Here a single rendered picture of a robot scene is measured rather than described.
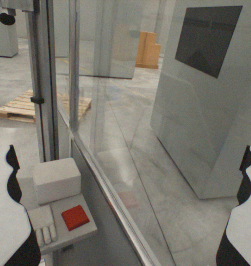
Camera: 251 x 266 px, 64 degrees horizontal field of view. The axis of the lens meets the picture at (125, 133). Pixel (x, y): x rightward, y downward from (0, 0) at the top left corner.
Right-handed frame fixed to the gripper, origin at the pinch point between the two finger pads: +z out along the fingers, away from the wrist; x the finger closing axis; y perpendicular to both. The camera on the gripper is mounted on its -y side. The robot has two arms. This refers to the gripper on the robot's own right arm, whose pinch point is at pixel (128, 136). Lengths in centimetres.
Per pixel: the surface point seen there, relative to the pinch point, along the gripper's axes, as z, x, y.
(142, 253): 20, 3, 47
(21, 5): 62, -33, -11
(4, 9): 61, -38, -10
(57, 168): 52, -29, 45
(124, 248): 26, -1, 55
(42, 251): 26, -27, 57
